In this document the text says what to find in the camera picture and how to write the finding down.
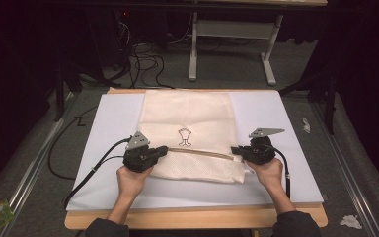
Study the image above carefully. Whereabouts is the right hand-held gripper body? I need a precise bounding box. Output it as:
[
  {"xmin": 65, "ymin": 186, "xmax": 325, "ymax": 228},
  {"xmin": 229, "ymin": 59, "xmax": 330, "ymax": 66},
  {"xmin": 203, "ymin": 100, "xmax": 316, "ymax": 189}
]
[{"xmin": 246, "ymin": 127, "xmax": 286, "ymax": 166}]

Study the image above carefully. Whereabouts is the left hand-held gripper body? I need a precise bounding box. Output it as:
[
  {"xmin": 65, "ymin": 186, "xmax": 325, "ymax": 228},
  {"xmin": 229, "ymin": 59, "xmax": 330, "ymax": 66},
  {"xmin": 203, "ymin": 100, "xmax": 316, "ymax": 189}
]
[{"xmin": 121, "ymin": 130, "xmax": 157, "ymax": 174}]

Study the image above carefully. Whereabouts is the cream mesh laundry bag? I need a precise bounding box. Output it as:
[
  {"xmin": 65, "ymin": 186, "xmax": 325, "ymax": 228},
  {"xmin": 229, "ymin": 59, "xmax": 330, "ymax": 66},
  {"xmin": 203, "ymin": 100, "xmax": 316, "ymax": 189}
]
[{"xmin": 136, "ymin": 89, "xmax": 248, "ymax": 185}]

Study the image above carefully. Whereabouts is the person's right hand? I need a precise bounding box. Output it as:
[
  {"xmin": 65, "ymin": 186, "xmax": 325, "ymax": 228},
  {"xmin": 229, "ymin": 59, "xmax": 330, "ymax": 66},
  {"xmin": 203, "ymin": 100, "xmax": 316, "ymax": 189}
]
[{"xmin": 244, "ymin": 157, "xmax": 284, "ymax": 194}]

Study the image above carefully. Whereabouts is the person's left hand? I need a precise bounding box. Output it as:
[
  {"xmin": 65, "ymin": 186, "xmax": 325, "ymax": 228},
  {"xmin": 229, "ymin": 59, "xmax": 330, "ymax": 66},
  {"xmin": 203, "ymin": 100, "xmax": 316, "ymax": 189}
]
[{"xmin": 115, "ymin": 163, "xmax": 155, "ymax": 201}]

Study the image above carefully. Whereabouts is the white foam mat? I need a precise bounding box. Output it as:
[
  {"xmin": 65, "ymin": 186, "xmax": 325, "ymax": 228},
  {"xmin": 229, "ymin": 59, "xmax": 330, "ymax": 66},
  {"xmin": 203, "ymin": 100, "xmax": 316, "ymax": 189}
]
[{"xmin": 65, "ymin": 90, "xmax": 325, "ymax": 212}]

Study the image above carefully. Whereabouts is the small crumpled white tissue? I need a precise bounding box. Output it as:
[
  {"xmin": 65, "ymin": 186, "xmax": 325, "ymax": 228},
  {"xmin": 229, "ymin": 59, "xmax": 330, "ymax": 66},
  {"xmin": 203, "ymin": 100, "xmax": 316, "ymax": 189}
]
[{"xmin": 301, "ymin": 117, "xmax": 312, "ymax": 134}]

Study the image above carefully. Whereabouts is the black metal stand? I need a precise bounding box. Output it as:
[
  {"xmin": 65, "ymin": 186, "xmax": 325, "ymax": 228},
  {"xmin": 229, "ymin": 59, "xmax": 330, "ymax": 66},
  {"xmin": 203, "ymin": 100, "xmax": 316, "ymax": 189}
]
[
  {"xmin": 277, "ymin": 67, "xmax": 341, "ymax": 136},
  {"xmin": 52, "ymin": 58, "xmax": 84, "ymax": 123}
]

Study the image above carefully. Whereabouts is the large crumpled white tissue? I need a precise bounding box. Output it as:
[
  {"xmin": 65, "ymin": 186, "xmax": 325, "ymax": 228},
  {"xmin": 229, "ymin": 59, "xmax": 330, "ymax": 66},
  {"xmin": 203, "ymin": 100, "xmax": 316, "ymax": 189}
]
[{"xmin": 339, "ymin": 214, "xmax": 363, "ymax": 231}]

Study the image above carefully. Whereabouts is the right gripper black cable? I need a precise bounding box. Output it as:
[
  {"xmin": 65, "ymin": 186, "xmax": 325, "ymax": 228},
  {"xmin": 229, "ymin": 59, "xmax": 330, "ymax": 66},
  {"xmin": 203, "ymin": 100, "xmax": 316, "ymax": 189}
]
[{"xmin": 265, "ymin": 143, "xmax": 292, "ymax": 200}]

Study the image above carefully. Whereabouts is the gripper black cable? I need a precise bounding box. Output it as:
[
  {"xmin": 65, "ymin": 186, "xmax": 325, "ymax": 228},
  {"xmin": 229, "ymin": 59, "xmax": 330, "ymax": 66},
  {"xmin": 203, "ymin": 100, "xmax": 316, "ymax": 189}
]
[
  {"xmin": 62, "ymin": 136, "xmax": 133, "ymax": 209},
  {"xmin": 265, "ymin": 143, "xmax": 292, "ymax": 200}
]

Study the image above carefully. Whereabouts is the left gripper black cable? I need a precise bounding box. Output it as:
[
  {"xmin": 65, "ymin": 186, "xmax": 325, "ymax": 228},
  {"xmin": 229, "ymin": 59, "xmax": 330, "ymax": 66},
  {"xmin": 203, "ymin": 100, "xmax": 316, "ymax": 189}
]
[{"xmin": 62, "ymin": 136, "xmax": 133, "ymax": 209}]

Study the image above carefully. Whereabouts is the long black floor cable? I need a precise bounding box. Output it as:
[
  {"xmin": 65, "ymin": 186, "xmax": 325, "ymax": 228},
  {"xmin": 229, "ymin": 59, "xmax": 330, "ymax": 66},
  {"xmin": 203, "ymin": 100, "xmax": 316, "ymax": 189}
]
[{"xmin": 46, "ymin": 104, "xmax": 99, "ymax": 182}]

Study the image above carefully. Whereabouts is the metal floor rail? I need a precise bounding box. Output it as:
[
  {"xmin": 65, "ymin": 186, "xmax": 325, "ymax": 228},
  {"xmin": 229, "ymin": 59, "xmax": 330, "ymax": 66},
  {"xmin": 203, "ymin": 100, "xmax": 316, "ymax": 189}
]
[
  {"xmin": 0, "ymin": 91, "xmax": 80, "ymax": 237},
  {"xmin": 309, "ymin": 101, "xmax": 379, "ymax": 237}
]

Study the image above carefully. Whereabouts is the tangle of black floor cables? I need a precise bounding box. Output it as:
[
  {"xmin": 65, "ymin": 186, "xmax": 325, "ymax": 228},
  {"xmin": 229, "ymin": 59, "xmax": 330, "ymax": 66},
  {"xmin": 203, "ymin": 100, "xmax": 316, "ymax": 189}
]
[{"xmin": 112, "ymin": 19, "xmax": 176, "ymax": 91}]

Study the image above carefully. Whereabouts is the white metal desk frame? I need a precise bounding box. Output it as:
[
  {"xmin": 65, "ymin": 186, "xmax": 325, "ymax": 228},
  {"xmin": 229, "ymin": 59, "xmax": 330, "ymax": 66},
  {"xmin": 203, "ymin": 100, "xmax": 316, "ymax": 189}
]
[{"xmin": 188, "ymin": 11, "xmax": 284, "ymax": 87}]

